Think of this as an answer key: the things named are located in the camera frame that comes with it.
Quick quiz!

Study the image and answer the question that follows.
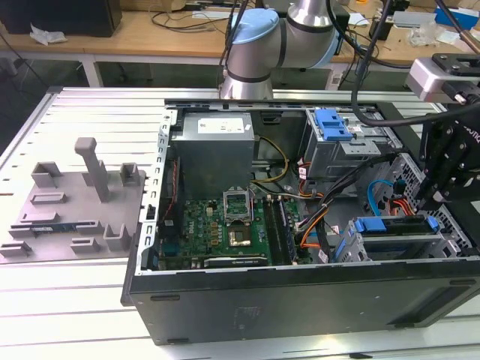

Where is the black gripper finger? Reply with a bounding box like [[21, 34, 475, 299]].
[[415, 117, 470, 214], [445, 178, 480, 206]]

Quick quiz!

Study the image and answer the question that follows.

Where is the green motherboard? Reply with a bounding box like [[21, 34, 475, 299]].
[[157, 196, 312, 269]]

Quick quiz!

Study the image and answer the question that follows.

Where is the metal disk bay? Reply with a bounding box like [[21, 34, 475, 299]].
[[331, 215, 474, 263]]

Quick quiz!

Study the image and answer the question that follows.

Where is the black cable bundle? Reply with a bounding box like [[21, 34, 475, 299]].
[[316, 151, 398, 264]]

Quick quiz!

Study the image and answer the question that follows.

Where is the clear plastic bag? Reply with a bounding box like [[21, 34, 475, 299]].
[[28, 22, 68, 47]]

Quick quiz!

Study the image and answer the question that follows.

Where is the metal socket cover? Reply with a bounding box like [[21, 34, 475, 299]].
[[223, 185, 252, 226]]

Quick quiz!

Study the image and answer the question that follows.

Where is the yellow wire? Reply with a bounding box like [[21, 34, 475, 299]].
[[250, 136, 290, 185]]

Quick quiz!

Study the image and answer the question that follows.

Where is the blue cardboard box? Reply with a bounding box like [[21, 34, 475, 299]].
[[433, 3, 480, 32]]

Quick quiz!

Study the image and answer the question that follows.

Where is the orange wire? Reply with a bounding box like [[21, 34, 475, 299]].
[[388, 197, 418, 218], [299, 229, 323, 249]]

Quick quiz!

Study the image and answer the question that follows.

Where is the installed RAM stick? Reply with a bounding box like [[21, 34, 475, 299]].
[[276, 199, 299, 264]]

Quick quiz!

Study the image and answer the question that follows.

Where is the metal drive cage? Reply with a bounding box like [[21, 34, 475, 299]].
[[301, 108, 403, 182]]

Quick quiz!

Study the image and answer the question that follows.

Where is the blue wire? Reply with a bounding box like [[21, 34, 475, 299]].
[[367, 178, 410, 226]]

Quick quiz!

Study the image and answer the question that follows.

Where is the RAM stick in rack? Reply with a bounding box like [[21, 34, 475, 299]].
[[29, 223, 82, 236]]

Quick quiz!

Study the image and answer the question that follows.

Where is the black RAM slot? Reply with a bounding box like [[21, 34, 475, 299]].
[[262, 197, 283, 263]]

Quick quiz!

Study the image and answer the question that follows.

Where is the crumpled plastic wrapping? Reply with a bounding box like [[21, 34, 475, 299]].
[[407, 21, 461, 49]]

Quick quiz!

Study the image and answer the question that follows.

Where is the black PC case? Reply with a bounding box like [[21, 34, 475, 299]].
[[119, 97, 480, 347]]

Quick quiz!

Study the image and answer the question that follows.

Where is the CPU socket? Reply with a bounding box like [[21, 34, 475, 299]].
[[226, 223, 257, 251]]

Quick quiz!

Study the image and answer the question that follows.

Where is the grey parts rack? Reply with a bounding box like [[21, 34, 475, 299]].
[[0, 136, 148, 266]]

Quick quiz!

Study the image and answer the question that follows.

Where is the wooden desk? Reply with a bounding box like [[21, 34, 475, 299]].
[[0, 7, 480, 88]]

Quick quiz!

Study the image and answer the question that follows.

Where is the blue drive latch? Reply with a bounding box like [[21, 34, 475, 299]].
[[314, 107, 356, 143]]

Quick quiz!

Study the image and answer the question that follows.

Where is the silver flat box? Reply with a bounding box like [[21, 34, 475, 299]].
[[391, 10, 438, 29]]

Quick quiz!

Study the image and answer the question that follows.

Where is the black graphics card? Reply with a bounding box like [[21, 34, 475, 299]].
[[204, 256, 271, 269]]

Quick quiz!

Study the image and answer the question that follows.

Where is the large black box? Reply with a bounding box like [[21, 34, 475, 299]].
[[0, 0, 123, 38]]

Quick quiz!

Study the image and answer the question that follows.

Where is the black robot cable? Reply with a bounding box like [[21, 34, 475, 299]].
[[350, 0, 457, 129]]

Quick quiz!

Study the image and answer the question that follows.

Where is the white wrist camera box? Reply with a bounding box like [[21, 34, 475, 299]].
[[406, 52, 480, 103]]

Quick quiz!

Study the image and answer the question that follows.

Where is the grey power supply unit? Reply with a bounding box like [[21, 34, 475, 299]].
[[170, 112, 260, 191]]

